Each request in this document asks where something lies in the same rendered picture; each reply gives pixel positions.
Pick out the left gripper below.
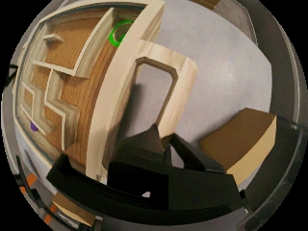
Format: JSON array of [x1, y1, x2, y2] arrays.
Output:
[[3, 64, 19, 91]]

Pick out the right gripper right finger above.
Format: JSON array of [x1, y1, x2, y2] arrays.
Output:
[[164, 132, 225, 174]]

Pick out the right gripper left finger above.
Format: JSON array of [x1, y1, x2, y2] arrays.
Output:
[[115, 123, 164, 162]]

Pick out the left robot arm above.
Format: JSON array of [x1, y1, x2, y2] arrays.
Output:
[[13, 173, 28, 193]]

